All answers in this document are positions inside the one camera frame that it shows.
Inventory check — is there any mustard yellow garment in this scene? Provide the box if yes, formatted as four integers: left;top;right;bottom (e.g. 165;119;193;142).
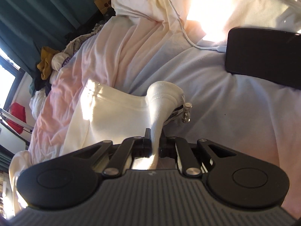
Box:
37;47;59;80

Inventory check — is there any pastel tie-dye duvet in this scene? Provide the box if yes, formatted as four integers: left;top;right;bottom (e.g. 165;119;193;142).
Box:
28;0;301;219

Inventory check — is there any black smartphone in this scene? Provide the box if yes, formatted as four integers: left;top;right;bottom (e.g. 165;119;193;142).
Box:
224;27;300;90

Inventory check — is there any white folding stand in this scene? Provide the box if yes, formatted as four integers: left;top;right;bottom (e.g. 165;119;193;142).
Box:
1;109;33;153

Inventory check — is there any teal curtain right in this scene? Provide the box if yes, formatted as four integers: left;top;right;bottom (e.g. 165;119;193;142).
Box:
1;0;97;78

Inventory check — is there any red cloth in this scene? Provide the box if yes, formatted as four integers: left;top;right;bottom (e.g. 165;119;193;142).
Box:
7;102;26;134

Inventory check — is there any black garment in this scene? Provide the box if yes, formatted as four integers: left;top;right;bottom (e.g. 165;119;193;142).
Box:
30;74;52;96

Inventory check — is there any black framed window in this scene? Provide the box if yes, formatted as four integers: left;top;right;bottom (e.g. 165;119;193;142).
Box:
0;49;25;109

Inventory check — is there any cream white hoodie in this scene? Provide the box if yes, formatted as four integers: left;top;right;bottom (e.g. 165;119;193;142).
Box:
9;79;185;213

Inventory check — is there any white charging cable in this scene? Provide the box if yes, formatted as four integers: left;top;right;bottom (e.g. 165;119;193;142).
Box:
131;0;228;53

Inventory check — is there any grey beige garment pile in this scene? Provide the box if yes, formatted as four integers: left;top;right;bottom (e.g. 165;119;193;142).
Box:
62;24;104;57

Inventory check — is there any white garment purple print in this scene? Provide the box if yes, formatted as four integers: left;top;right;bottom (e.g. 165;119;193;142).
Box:
51;52;70;71

